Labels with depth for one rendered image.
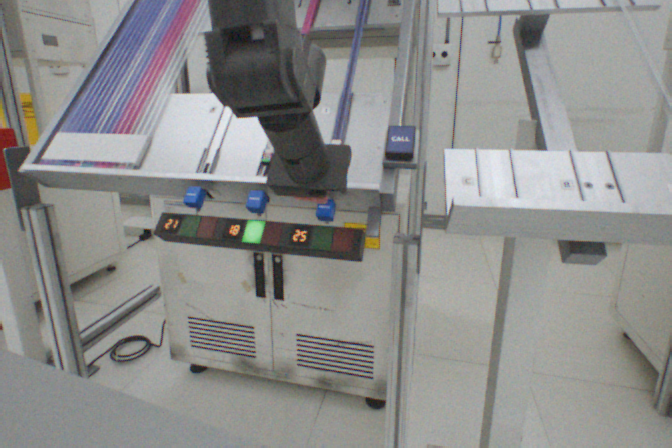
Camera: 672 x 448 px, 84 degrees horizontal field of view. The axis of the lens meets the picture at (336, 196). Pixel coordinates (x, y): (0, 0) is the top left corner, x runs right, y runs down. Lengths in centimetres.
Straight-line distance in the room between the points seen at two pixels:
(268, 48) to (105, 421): 33
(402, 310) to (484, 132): 198
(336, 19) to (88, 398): 72
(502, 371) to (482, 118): 189
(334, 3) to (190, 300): 88
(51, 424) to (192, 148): 45
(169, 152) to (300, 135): 39
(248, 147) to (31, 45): 137
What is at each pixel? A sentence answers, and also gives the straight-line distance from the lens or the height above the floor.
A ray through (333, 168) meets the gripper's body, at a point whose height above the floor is 77.
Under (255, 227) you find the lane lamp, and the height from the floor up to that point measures 66.
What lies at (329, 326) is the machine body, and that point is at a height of 27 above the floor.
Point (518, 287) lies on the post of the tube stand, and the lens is 73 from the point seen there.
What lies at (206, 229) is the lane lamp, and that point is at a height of 65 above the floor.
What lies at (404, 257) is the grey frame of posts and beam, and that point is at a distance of 60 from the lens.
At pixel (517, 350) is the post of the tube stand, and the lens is 79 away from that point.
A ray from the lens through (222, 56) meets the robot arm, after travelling 35.
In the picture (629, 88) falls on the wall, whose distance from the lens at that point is 271.
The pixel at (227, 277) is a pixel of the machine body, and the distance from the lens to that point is 110.
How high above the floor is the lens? 85
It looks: 15 degrees down
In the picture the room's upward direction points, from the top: straight up
